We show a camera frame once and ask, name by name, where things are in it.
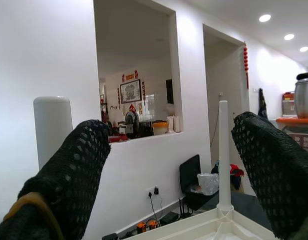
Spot red lantern string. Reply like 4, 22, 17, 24
243, 41, 250, 90

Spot tan rubber band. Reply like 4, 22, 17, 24
2, 192, 64, 240

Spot black floor cable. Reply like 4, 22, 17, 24
150, 196, 164, 221

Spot beige plastic basin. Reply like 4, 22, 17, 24
152, 121, 167, 136

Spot dark hanging clothes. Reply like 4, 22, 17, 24
258, 87, 269, 120

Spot red printed box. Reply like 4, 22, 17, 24
288, 133, 308, 153

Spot clear crumpled plastic bag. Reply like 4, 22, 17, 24
197, 172, 220, 196

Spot black chair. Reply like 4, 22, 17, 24
179, 154, 202, 213

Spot framed wall picture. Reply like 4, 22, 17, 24
119, 79, 141, 104

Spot black box device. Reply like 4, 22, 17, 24
160, 211, 181, 226

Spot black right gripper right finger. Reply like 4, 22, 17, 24
230, 111, 308, 240

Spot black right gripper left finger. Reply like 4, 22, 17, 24
0, 119, 112, 240

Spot grey table fan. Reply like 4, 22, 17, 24
124, 111, 140, 131

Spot red bag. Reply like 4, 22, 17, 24
229, 163, 245, 177

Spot orange lidded bin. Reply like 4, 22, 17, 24
276, 117, 308, 125

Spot white wall socket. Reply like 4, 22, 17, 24
145, 185, 160, 199

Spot steel pot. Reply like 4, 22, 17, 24
295, 66, 308, 119

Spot white plastic children table top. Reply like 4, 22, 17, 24
121, 206, 278, 240

